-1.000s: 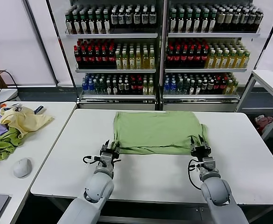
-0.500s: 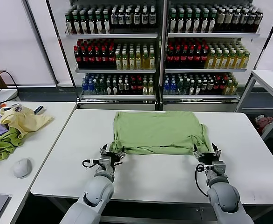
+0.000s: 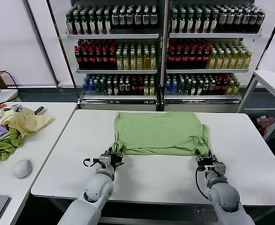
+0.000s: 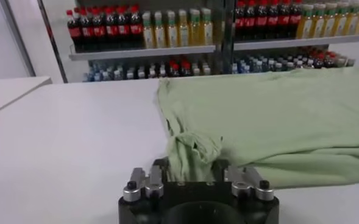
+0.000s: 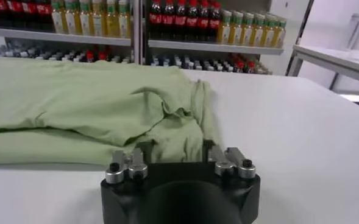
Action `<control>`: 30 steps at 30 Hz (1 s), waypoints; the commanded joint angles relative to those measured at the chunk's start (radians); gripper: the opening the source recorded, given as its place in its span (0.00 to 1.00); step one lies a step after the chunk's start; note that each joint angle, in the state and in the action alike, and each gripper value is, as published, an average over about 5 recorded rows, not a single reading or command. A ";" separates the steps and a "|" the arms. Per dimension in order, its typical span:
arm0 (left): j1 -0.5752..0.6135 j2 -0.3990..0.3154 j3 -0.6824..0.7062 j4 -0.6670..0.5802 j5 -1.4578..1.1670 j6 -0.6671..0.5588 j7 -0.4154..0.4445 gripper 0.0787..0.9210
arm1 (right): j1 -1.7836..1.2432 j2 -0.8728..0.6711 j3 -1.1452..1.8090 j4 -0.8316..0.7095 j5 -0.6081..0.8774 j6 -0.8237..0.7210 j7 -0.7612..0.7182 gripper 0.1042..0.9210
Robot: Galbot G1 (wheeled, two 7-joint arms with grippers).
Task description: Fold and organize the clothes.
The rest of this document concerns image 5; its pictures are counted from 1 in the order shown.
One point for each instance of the white drinks display shelf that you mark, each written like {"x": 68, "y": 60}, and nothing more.
{"x": 60, "y": 37}
{"x": 212, "y": 47}

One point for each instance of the green cap yellow juice bottle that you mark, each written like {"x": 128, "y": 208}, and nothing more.
{"x": 57, "y": 21}
{"x": 225, "y": 30}
{"x": 85, "y": 22}
{"x": 269, "y": 36}
{"x": 280, "y": 38}
{"x": 258, "y": 35}
{"x": 70, "y": 21}
{"x": 112, "y": 24}
{"x": 124, "y": 24}
{"x": 236, "y": 32}
{"x": 247, "y": 33}
{"x": 98, "y": 22}

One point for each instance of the light green t-shirt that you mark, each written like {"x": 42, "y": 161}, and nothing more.
{"x": 75, "y": 100}

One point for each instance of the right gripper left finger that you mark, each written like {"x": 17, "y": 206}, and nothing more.
{"x": 115, "y": 175}

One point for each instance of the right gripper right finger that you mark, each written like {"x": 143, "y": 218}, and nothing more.
{"x": 247, "y": 172}

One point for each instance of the white metal-frame table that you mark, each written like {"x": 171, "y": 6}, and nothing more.
{"x": 334, "y": 59}

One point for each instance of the grey partition frame post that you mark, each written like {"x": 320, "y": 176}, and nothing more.
{"x": 304, "y": 19}

